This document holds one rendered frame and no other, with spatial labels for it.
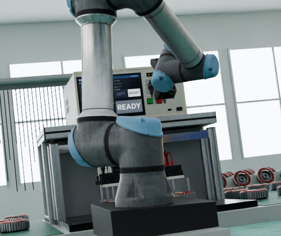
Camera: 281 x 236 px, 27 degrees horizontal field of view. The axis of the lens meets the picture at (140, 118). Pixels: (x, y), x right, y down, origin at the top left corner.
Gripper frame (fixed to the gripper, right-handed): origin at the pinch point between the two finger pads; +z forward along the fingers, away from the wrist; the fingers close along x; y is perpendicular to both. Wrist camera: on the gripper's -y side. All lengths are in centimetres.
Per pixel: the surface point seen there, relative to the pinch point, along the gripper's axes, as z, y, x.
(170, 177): 11.1, 28.7, 1.2
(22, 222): 24, 34, -53
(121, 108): 8.4, -1.4, -11.9
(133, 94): 6.2, -6.1, -6.6
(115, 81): 3.7, -11.3, -13.1
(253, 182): 128, -17, 90
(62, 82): 288, -217, 8
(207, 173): 26.1, 22.1, 21.9
